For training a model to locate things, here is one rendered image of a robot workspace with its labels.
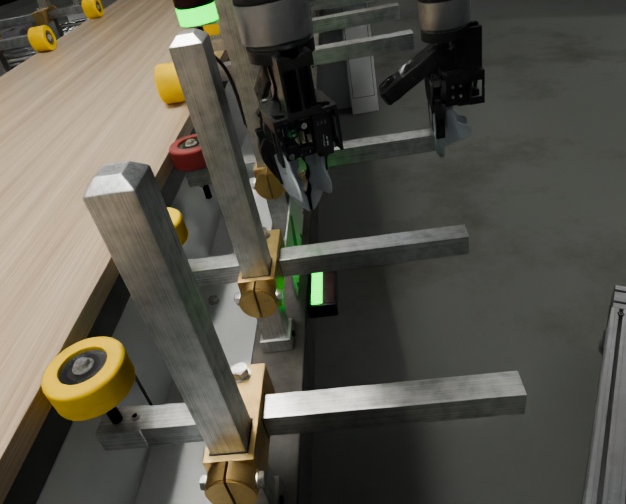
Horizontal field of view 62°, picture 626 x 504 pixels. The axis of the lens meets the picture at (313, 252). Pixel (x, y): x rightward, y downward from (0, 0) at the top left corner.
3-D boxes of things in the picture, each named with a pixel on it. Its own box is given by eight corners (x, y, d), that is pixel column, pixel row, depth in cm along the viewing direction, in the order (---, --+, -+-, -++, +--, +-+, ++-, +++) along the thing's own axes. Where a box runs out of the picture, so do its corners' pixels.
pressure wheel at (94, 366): (138, 391, 61) (97, 320, 55) (176, 426, 56) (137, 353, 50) (76, 439, 57) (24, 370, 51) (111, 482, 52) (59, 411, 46)
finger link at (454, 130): (473, 159, 88) (472, 107, 83) (437, 165, 89) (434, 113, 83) (469, 151, 91) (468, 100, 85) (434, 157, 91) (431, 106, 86)
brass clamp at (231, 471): (280, 391, 60) (270, 361, 57) (270, 507, 49) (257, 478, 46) (228, 396, 61) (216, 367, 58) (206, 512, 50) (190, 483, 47)
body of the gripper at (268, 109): (281, 175, 56) (255, 62, 49) (262, 146, 63) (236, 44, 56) (347, 154, 58) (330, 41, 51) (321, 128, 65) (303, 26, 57)
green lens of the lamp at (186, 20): (224, 12, 77) (220, -5, 76) (217, 22, 72) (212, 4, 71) (185, 19, 78) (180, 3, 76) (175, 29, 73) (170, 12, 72)
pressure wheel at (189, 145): (233, 183, 100) (216, 127, 93) (226, 205, 93) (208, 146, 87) (192, 189, 101) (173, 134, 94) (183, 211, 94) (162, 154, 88)
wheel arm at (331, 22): (398, 15, 126) (397, -1, 124) (400, 19, 123) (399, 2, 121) (198, 51, 132) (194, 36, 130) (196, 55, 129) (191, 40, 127)
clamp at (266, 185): (292, 161, 98) (286, 136, 95) (288, 198, 87) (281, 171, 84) (263, 165, 98) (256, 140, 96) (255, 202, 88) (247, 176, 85)
